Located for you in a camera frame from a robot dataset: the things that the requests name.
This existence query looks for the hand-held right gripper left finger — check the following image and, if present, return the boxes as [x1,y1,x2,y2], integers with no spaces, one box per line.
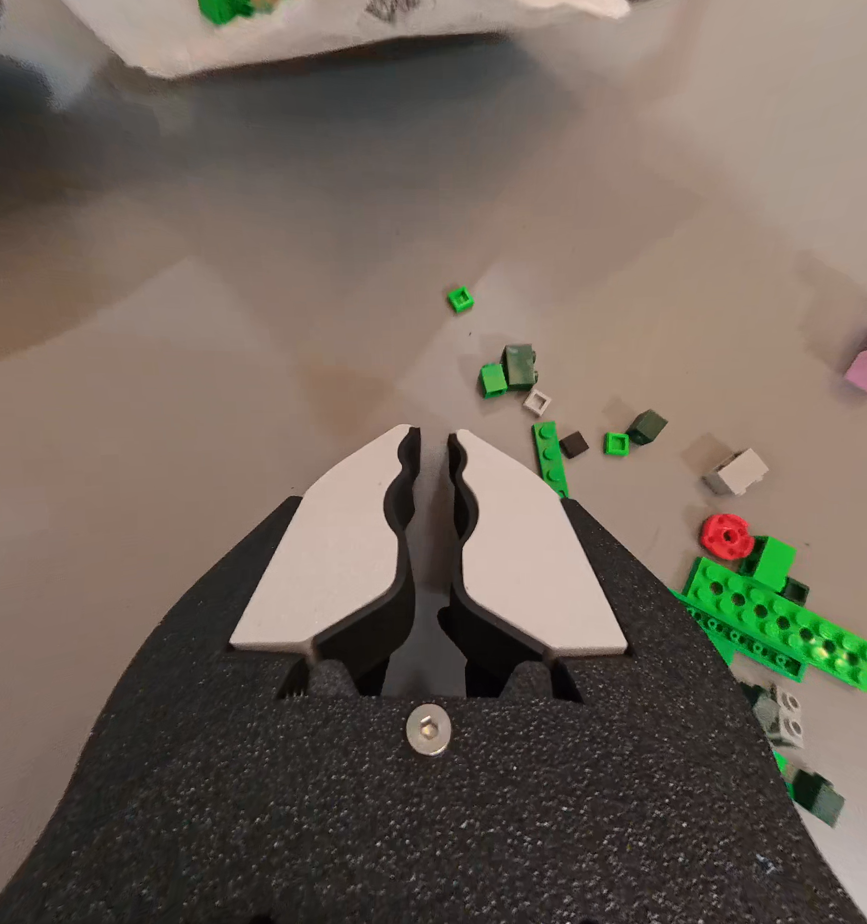
[230,424,421,661]

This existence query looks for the small grey brick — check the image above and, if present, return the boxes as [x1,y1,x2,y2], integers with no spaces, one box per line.
[767,686,806,748]
[702,448,770,497]

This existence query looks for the white paper bag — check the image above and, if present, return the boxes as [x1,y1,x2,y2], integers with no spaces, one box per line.
[61,0,633,79]

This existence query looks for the narrow green plate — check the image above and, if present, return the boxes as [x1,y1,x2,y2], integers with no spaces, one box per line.
[672,590,807,683]
[532,421,570,499]

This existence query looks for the short wide green plate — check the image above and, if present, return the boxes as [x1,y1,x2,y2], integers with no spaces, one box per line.
[682,556,867,693]

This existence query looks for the grey desk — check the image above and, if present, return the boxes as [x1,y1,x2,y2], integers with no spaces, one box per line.
[0,0,867,924]

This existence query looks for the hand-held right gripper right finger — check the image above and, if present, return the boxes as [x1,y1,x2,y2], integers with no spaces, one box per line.
[439,430,629,659]

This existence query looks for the long dark green brick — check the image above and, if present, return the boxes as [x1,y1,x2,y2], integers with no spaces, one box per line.
[740,682,777,730]

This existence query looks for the red round plate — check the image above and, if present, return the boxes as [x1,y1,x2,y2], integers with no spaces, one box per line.
[699,513,755,560]

